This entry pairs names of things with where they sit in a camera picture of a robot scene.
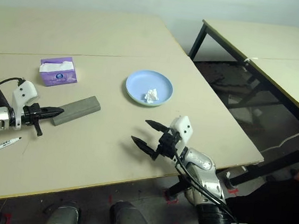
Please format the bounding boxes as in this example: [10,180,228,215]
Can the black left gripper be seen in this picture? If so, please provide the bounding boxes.
[20,103,65,139]

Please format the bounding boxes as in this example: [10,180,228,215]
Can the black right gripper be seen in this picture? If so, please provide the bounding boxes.
[129,118,184,163]

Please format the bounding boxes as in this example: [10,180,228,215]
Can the grey glasses case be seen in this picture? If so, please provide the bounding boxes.
[51,92,103,131]

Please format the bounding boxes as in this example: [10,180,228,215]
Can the white tissue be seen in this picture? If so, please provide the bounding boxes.
[142,87,160,105]

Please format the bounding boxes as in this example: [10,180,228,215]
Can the blue plastic plate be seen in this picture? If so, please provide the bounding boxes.
[123,67,176,109]

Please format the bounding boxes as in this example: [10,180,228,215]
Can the white marker black cap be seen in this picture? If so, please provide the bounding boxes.
[0,135,22,157]

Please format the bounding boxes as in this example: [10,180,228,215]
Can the purple tissue box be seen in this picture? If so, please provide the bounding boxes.
[37,53,81,91]

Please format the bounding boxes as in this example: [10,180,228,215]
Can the grey robot right leg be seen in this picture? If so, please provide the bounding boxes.
[108,200,158,224]

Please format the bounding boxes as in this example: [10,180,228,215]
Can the grey robot leg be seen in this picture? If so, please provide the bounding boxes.
[45,200,81,224]
[108,200,158,224]

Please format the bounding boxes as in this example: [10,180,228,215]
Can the dark floor mat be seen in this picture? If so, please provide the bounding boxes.
[184,58,299,160]

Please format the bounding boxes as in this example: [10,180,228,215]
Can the grey robot left leg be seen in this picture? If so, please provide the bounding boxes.
[45,200,81,224]

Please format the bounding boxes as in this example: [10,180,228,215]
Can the bystander in black clothes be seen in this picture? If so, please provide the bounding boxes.
[225,165,299,224]

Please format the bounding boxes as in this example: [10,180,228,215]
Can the beige table black legs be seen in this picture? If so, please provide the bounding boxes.
[182,16,299,128]

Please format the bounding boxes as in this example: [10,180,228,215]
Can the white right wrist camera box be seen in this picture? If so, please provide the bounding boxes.
[167,114,194,152]

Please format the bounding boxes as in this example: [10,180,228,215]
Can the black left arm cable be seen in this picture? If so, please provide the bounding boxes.
[0,75,27,89]

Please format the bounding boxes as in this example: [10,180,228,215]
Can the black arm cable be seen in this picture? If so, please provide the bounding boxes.
[164,146,247,224]
[0,75,27,89]

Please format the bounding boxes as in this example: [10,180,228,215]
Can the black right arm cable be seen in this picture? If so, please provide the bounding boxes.
[164,146,247,224]

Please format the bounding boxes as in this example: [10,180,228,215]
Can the white cable tie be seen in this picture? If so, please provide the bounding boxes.
[244,56,260,65]

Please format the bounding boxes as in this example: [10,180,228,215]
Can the white floor cable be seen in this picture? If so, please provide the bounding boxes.
[261,117,299,157]

